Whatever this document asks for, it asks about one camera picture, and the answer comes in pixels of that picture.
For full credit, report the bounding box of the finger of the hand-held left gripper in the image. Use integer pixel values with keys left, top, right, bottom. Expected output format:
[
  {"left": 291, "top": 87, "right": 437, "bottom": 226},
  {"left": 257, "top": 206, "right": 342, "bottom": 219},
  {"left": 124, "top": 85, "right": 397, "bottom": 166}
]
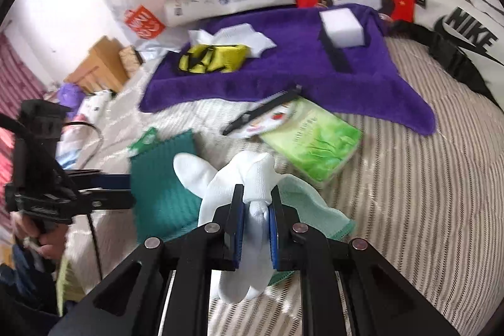
[
  {"left": 64, "top": 170, "right": 133, "bottom": 191},
  {"left": 92, "top": 189, "right": 137, "bottom": 212}
]

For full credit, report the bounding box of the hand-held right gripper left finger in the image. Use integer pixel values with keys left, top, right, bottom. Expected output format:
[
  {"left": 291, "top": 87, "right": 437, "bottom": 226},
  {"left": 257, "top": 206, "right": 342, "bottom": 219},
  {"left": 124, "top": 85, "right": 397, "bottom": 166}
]
[{"left": 49, "top": 184, "right": 247, "bottom": 336}]

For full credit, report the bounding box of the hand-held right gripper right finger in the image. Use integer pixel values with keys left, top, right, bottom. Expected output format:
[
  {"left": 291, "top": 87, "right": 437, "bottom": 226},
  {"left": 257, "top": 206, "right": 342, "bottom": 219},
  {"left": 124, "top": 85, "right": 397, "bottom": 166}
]
[{"left": 268, "top": 186, "right": 461, "bottom": 336}]

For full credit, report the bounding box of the mint green cloth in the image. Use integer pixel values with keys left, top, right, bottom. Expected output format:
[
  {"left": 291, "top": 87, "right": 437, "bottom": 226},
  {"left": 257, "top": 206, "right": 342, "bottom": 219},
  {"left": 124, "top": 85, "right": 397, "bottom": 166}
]
[{"left": 268, "top": 179, "right": 357, "bottom": 286}]

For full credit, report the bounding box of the dark green ribbed cloth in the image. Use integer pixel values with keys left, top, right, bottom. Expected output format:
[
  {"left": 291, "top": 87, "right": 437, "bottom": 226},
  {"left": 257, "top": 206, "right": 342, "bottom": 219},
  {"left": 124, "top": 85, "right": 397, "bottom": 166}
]
[{"left": 129, "top": 129, "right": 205, "bottom": 242}]

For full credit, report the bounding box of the green wipes packet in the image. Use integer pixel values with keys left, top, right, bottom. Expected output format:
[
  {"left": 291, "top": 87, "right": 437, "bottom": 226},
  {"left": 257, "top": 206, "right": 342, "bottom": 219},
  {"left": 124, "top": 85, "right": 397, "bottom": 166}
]
[{"left": 129, "top": 127, "right": 159, "bottom": 159}]

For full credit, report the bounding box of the white cloth glove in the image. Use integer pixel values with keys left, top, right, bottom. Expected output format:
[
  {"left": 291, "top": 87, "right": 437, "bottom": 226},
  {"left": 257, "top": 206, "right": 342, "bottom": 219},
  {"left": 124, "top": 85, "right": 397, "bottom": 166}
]
[{"left": 172, "top": 150, "right": 282, "bottom": 303}]

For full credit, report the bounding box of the green tissue pack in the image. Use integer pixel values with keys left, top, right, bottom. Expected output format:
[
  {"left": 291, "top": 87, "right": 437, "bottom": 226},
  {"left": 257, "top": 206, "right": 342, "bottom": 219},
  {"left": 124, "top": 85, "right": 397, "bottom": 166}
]
[{"left": 259, "top": 96, "right": 364, "bottom": 188}]

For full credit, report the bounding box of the white fruit print packet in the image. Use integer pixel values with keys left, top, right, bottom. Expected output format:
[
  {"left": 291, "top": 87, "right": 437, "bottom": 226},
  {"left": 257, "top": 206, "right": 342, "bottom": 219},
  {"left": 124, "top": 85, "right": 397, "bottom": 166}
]
[{"left": 240, "top": 100, "right": 306, "bottom": 140}]

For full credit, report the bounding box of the black comb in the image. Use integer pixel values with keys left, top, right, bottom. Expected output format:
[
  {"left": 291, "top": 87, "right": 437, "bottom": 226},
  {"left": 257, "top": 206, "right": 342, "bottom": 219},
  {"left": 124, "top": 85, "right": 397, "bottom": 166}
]
[{"left": 222, "top": 84, "right": 304, "bottom": 137}]

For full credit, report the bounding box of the yellow black mesh strap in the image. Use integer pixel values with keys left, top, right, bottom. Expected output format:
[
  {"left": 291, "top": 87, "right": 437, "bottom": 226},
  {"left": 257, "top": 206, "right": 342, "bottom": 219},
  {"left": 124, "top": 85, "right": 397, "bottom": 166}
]
[{"left": 178, "top": 43, "right": 253, "bottom": 75}]

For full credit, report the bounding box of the long black watch strap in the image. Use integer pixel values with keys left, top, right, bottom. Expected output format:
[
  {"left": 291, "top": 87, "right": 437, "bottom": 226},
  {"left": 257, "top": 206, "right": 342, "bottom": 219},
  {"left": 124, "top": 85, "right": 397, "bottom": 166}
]
[{"left": 317, "top": 30, "right": 352, "bottom": 74}]

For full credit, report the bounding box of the white textured cloth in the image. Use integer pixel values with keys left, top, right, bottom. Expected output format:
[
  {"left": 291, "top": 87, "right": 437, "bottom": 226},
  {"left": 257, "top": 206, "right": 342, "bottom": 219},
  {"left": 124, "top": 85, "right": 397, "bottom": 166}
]
[{"left": 188, "top": 23, "right": 277, "bottom": 60}]

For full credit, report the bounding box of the white sponge block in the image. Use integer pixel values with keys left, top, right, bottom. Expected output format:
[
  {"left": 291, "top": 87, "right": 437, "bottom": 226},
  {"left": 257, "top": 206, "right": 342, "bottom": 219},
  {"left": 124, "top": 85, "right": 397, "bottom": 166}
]
[{"left": 319, "top": 7, "right": 365, "bottom": 48}]

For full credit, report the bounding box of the person's left forearm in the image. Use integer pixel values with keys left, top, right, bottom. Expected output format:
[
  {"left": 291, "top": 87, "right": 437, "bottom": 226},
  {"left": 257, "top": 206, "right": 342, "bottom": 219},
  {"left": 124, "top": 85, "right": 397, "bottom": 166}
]
[{"left": 0, "top": 257, "right": 60, "bottom": 336}]

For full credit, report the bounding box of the person's left hand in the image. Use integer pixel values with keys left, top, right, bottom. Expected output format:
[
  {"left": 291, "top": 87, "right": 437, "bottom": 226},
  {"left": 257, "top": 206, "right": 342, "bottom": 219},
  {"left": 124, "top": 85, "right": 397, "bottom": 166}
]
[{"left": 10, "top": 210, "right": 68, "bottom": 274}]

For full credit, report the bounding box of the purple plastic bag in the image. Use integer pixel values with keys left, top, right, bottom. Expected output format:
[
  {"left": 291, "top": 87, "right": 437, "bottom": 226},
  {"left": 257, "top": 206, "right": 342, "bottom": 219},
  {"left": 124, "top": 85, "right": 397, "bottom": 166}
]
[{"left": 57, "top": 82, "right": 85, "bottom": 104}]

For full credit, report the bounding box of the floral white pillow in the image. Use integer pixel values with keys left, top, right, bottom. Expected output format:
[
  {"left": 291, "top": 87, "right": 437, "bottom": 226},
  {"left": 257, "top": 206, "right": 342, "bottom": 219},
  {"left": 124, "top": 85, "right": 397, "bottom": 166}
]
[{"left": 77, "top": 90, "right": 115, "bottom": 132}]

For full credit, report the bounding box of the pink striped cloth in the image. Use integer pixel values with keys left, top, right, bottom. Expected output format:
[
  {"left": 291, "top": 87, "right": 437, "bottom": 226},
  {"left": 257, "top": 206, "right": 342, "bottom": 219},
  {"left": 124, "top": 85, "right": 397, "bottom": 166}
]
[{"left": 0, "top": 33, "right": 46, "bottom": 104}]

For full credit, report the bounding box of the wooden headboard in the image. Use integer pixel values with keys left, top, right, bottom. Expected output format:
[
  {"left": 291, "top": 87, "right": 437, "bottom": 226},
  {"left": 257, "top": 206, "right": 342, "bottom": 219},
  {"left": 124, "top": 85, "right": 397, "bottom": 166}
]
[{"left": 65, "top": 36, "right": 130, "bottom": 93}]

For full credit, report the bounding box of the patterned box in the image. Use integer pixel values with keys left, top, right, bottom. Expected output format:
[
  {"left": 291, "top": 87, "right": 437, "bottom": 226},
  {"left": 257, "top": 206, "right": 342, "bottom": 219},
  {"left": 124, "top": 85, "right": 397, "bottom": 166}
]
[{"left": 118, "top": 45, "right": 144, "bottom": 70}]

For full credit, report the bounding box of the purple towel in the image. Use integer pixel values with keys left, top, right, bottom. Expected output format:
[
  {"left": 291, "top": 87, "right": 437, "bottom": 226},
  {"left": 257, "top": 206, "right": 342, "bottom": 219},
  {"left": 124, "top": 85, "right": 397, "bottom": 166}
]
[{"left": 139, "top": 3, "right": 438, "bottom": 136}]

